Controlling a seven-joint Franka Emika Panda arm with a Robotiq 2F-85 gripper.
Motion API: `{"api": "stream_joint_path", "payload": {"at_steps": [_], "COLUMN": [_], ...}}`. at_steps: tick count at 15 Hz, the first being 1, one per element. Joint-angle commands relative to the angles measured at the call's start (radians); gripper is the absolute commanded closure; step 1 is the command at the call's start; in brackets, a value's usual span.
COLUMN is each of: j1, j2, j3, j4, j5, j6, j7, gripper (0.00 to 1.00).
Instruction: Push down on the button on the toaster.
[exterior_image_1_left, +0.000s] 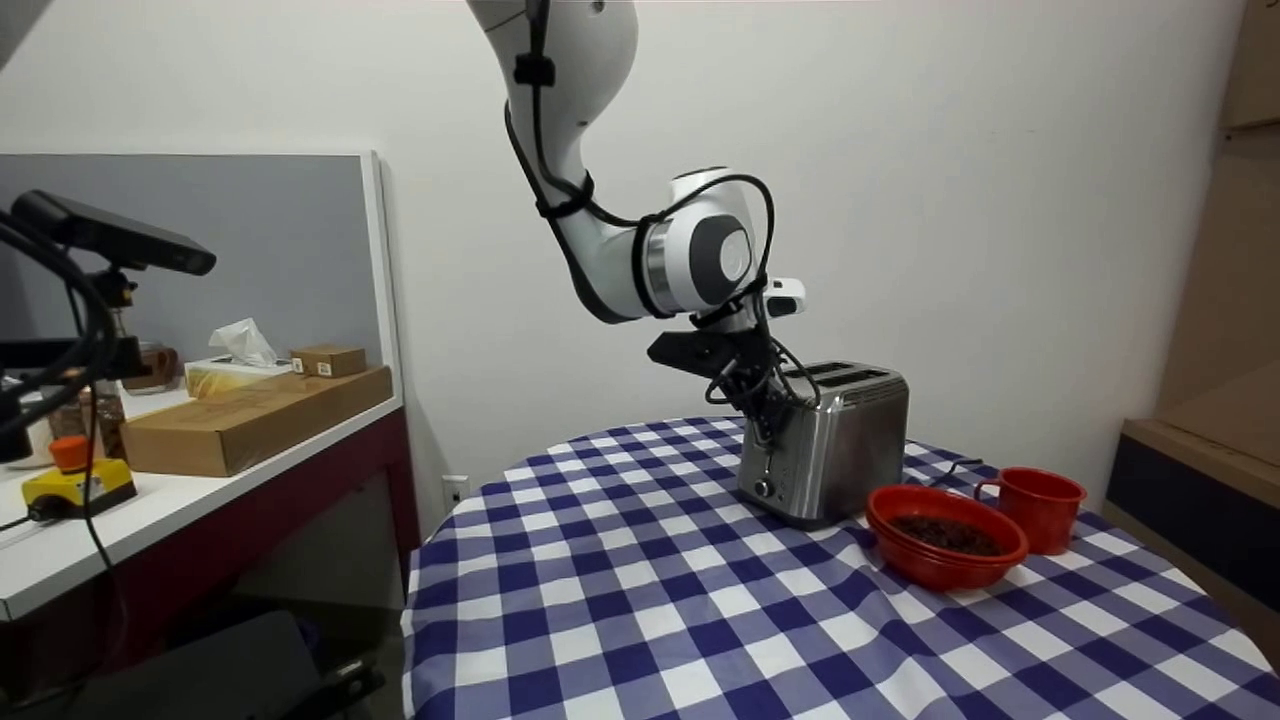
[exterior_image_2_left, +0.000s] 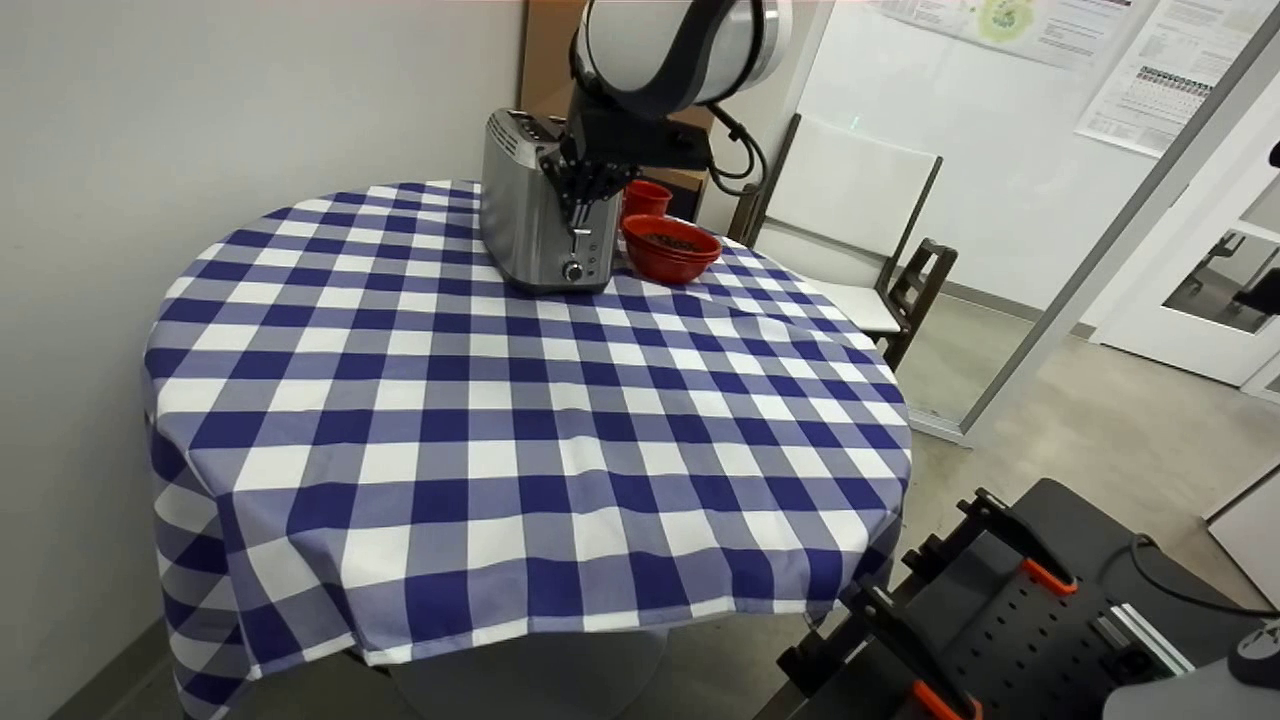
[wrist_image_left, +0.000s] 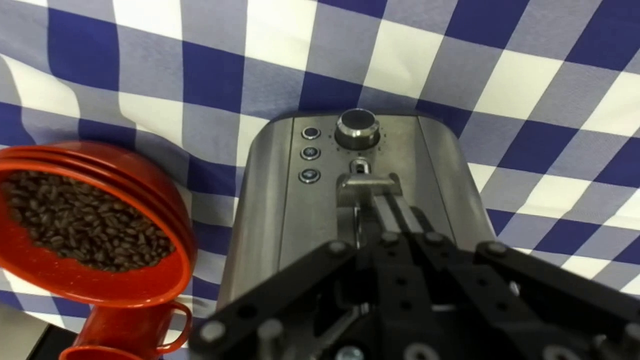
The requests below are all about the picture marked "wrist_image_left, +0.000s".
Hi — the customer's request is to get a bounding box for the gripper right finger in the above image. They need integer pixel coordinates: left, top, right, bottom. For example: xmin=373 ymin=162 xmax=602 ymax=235
xmin=394 ymin=194 xmax=640 ymax=360

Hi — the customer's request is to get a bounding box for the red plastic cup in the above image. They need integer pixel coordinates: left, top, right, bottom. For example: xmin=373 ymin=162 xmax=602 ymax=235
xmin=58 ymin=345 xmax=151 ymax=360
xmin=71 ymin=300 xmax=194 ymax=359

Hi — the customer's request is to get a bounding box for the red plastic bowl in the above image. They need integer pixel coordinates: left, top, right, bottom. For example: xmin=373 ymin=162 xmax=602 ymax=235
xmin=0 ymin=141 xmax=199 ymax=308

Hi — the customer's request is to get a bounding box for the stainless steel toaster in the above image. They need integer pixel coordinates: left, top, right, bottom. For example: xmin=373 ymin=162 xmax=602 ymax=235
xmin=216 ymin=109 xmax=498 ymax=312

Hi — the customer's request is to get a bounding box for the toaster lever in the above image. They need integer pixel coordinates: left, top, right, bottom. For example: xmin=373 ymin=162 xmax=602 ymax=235
xmin=336 ymin=172 xmax=404 ymax=208

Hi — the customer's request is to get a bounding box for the blue white checkered cloth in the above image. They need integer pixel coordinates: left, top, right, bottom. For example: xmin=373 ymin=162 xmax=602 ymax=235
xmin=0 ymin=0 xmax=640 ymax=360

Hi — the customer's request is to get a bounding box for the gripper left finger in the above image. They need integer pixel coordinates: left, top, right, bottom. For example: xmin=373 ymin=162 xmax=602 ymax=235
xmin=189 ymin=194 xmax=433 ymax=360

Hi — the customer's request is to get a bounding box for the heap of coffee beans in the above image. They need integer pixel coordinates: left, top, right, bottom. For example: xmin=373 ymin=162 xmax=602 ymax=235
xmin=0 ymin=170 xmax=176 ymax=274

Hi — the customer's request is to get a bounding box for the toaster knob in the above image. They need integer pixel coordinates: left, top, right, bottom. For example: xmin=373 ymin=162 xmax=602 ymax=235
xmin=334 ymin=108 xmax=381 ymax=151

